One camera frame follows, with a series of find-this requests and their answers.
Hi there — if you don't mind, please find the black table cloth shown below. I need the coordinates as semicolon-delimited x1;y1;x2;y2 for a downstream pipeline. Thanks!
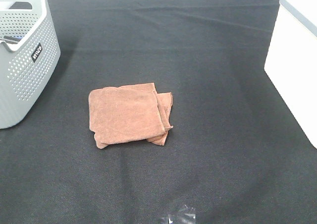
0;0;317;224

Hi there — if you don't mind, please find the clear tape piece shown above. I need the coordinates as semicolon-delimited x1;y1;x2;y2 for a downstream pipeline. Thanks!
158;205;196;224

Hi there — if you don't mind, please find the grey perforated plastic basket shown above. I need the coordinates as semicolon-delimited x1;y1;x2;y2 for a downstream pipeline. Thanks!
0;0;60;129

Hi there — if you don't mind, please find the white storage box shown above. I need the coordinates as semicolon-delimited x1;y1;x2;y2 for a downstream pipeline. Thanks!
264;0;317;147

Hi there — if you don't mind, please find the brown towel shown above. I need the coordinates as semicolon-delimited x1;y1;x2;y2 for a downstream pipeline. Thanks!
88;83;173;149

